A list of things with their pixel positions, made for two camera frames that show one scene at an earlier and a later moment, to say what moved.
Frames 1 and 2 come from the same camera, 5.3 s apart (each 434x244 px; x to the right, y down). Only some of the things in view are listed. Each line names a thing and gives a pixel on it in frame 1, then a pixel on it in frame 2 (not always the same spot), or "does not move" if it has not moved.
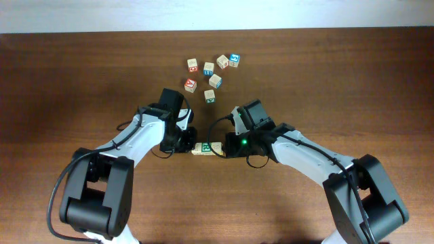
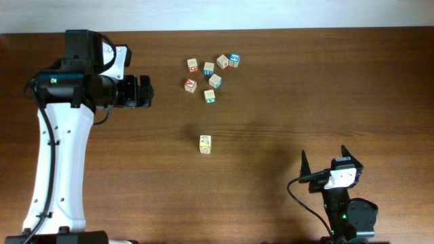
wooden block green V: (209, 96) does not move
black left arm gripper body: (182, 139) → (126, 94)
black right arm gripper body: (229, 145) → (317, 185)
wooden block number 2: (218, 148) → (205, 144)
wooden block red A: (190, 85) does not move
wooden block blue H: (208, 68) does not move
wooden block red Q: (192, 64) does not move
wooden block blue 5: (234, 60) does not move
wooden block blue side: (215, 81) does not move
